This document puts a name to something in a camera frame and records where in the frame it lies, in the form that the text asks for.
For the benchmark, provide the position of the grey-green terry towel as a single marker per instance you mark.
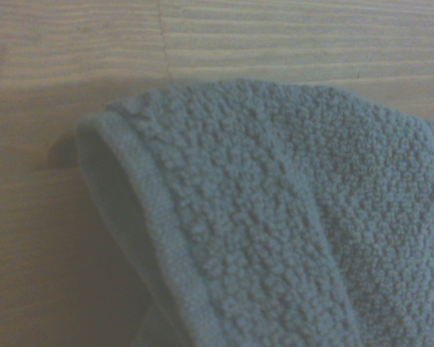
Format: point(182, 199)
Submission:
point(260, 217)

